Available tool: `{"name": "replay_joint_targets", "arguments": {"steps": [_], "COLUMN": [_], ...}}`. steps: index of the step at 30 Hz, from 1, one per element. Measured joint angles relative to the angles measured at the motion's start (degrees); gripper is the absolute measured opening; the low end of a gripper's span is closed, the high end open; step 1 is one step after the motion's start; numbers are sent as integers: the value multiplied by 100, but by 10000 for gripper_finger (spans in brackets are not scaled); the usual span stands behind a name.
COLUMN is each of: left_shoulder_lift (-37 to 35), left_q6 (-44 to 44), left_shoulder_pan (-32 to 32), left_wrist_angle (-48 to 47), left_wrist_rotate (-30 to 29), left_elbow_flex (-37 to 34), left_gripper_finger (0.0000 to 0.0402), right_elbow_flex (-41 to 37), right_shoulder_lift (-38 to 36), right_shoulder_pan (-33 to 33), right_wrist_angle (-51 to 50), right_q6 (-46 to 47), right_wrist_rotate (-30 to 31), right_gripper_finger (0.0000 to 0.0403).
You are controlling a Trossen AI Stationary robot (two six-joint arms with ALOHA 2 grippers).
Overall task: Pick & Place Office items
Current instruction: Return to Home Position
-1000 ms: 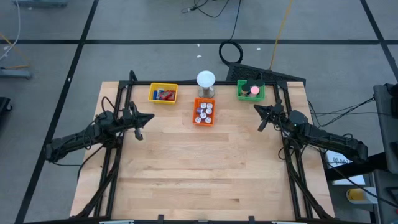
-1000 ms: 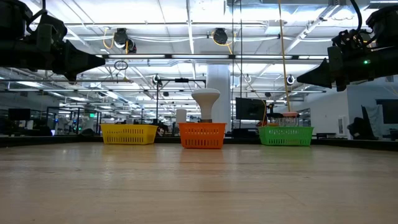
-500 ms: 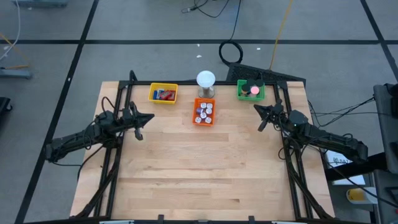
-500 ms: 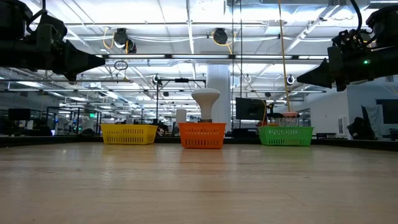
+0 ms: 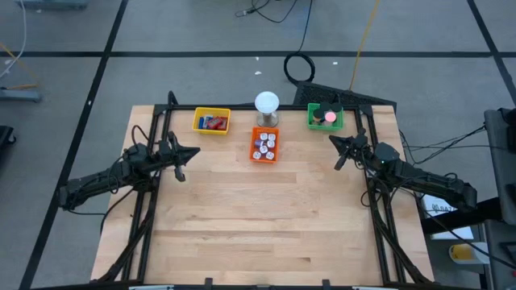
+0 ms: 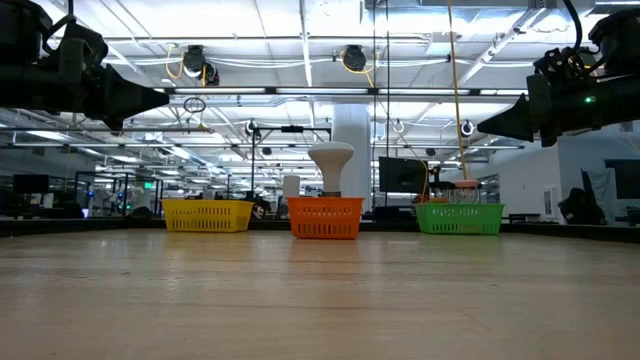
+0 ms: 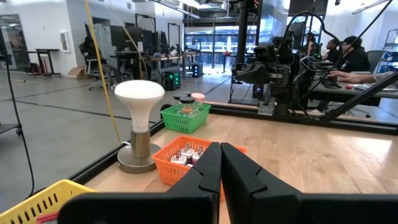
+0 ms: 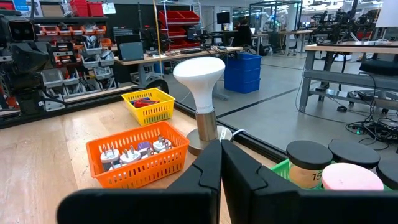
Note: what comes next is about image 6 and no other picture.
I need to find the orange plastic basket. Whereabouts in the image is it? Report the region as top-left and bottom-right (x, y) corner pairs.
(286, 196), (365, 240)

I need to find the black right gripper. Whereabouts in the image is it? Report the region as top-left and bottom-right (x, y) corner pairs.
(475, 72), (601, 149)

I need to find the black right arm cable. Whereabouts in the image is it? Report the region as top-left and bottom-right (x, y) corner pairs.
(562, 0), (585, 52)

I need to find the person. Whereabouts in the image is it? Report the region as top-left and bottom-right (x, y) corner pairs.
(557, 187), (609, 226)

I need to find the white desk lamp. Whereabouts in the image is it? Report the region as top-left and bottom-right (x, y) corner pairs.
(307, 141), (355, 199)

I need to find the yellow plastic basket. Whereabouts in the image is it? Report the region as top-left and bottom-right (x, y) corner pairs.
(161, 198), (255, 233)

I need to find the black ceiling cable reel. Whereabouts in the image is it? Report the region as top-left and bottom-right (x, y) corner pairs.
(341, 43), (369, 73)
(181, 43), (221, 87)

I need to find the yellow hanging cable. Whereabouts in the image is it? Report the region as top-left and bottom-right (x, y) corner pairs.
(446, 0), (469, 181)

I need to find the orange sand black hourglass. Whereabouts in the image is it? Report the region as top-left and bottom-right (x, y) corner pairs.
(428, 180), (455, 204)

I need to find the black aluminium table frame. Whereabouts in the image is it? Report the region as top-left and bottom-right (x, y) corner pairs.
(0, 214), (640, 244)

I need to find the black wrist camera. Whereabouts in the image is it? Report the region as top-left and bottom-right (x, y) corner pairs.
(44, 22), (110, 67)
(532, 47), (584, 84)

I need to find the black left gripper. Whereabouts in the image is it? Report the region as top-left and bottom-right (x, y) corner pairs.
(57, 37), (171, 133)

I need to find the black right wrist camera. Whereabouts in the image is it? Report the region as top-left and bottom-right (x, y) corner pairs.
(532, 47), (584, 84)

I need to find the green plastic basket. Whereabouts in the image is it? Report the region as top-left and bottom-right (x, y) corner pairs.
(414, 201), (506, 236)

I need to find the black monitor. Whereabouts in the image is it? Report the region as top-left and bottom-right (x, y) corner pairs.
(604, 158), (640, 200)
(12, 173), (51, 195)
(378, 155), (429, 194)

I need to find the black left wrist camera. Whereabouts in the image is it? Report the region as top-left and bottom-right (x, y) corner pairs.
(44, 22), (110, 67)

